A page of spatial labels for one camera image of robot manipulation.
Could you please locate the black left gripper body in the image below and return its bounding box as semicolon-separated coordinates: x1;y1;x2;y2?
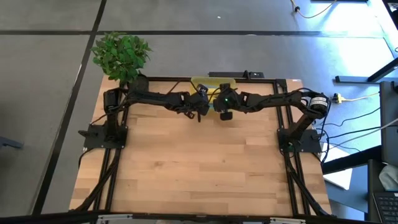
186;91;211;116

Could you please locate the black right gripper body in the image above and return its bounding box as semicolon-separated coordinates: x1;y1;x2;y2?
213;90;245;113

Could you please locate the yellow translucent plastic bin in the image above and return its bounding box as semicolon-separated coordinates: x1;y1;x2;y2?
190;77;237;116

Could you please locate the black plant pot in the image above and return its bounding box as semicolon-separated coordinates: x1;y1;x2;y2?
127;73;150;94

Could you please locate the green artificial plant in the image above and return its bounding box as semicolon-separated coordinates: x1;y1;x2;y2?
91;30;153;85

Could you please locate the yellow power plug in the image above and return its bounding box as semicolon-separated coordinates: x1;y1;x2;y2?
331;92;381;104

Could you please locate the black desk leg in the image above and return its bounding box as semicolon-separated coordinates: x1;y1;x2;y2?
335;57;398;84

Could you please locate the white paper sheet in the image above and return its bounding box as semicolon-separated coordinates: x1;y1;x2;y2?
322;142;354;191

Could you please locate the dark desk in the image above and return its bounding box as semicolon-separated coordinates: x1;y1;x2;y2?
322;145;398;224

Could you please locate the black crossbar with silver brackets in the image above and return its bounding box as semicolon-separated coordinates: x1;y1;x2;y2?
0;210;398;224

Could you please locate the white crumpled bag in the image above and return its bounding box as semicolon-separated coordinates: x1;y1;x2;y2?
378;164;398;192

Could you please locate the grey floor object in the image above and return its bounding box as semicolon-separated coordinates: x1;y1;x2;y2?
0;136;24;150

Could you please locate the black keyboard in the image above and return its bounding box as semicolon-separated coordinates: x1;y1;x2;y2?
372;191;398;224

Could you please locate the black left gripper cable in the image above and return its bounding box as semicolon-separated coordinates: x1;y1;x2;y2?
206;87;222;104

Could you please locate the black bracket bar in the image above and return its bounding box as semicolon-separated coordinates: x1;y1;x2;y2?
208;70;266;79

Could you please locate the black aluminium rig frame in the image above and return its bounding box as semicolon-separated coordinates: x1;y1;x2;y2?
70;76;333;218

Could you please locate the yellow floor cable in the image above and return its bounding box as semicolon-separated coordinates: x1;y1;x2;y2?
290;0;338;19

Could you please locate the black furniture frame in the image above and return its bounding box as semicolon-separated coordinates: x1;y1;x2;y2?
381;0;398;22

